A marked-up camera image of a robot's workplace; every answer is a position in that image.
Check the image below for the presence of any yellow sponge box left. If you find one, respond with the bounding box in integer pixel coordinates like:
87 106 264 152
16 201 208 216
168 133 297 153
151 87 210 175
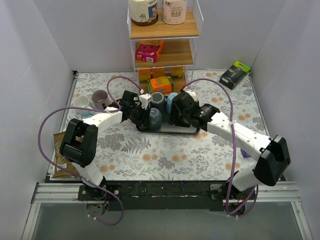
138 68 152 83

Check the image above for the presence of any light blue faceted mug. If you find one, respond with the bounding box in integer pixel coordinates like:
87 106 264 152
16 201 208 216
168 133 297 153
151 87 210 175
166 92 178 114

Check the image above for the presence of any pink orange sponge box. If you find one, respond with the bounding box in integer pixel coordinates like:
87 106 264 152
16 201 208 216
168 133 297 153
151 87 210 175
135 39 164 63

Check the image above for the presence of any lavender purple mug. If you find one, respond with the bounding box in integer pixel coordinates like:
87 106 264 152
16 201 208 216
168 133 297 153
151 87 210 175
91 90 111 110

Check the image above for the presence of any pink cotton tissue roll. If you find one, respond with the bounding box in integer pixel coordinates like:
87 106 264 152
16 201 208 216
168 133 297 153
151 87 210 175
162 0 188 25

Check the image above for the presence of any floral table mat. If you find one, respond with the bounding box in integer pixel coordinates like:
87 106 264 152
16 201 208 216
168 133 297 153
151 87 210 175
58 69 281 181

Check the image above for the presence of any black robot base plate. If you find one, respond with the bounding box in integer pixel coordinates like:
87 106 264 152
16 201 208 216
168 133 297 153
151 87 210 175
77 179 258 212

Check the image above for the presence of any black green razor box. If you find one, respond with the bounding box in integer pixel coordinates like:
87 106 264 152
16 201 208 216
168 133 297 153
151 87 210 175
219 61 251 90

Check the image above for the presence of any brown cartoon paper roll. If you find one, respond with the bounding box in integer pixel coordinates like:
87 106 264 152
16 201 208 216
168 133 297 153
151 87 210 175
128 0 158 27

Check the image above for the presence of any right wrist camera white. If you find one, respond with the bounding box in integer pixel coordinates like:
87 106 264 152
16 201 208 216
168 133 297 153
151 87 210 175
183 88 198 102

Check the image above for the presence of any black serving tray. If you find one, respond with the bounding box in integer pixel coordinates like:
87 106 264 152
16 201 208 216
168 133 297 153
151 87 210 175
135 94 201 136

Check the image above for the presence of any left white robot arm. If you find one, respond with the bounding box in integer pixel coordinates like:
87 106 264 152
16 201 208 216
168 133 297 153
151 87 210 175
59 90 153 200

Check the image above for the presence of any white and blue mug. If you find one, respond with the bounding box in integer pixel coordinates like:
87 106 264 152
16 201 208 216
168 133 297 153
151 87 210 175
73 95 95 117

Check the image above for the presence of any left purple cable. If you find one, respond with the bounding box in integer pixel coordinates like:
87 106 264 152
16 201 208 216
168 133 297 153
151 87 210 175
37 75 143 226

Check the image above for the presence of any orange green sponge pack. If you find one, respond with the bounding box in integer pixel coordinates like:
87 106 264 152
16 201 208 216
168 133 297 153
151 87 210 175
146 76 174 94

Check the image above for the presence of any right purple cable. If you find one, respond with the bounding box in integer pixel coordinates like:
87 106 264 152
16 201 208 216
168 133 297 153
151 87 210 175
181 78 260 217

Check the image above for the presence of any purple cable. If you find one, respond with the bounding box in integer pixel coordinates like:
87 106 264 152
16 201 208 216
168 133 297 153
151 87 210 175
37 75 143 226
181 78 260 217

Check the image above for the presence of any slate blue mug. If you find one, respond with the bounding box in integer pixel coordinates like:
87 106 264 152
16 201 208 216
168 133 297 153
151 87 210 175
149 108 162 131

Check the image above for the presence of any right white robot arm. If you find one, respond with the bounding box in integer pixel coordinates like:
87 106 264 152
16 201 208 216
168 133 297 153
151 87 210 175
169 90 291 199

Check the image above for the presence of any dark grey mug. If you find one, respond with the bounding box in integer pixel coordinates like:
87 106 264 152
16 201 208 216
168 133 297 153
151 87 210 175
150 92 167 113

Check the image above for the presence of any white wire wooden shelf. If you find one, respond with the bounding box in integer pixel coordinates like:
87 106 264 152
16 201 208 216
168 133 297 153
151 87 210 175
127 0 204 92

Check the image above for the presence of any purple white box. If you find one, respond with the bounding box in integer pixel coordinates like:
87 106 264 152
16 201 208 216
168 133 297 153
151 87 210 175
240 149 251 158

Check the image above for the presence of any brown paper bag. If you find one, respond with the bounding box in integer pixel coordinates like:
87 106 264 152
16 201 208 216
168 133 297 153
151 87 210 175
52 132 79 179

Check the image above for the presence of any yellow sponge box right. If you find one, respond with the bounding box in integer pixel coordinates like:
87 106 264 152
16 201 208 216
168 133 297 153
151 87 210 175
170 66 184 78

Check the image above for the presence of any yellow sponge box middle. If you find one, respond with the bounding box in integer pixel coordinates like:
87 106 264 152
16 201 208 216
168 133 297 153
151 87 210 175
152 67 166 78

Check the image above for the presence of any yellow sponge box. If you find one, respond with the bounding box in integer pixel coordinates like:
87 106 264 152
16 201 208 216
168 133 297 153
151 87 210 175
170 66 184 78
152 67 166 78
138 68 152 83

